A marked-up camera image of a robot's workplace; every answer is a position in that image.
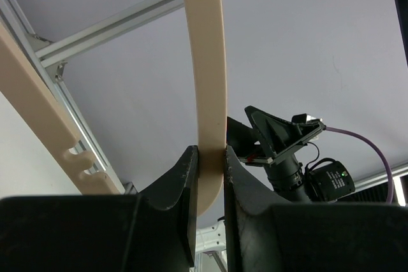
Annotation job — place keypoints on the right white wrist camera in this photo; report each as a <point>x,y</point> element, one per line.
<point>305,118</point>

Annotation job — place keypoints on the aluminium right floor rail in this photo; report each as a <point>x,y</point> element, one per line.
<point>20,29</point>

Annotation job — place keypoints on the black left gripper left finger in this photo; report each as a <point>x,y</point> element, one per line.
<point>166,216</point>

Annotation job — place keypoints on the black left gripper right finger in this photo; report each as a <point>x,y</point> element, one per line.
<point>252,242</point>

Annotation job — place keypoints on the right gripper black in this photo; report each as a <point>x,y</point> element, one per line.
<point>324,180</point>

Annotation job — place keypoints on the beige hanger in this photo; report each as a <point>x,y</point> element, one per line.
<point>34,102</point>

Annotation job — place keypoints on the aluminium top hanging rail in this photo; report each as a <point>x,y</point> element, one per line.
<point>107,30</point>

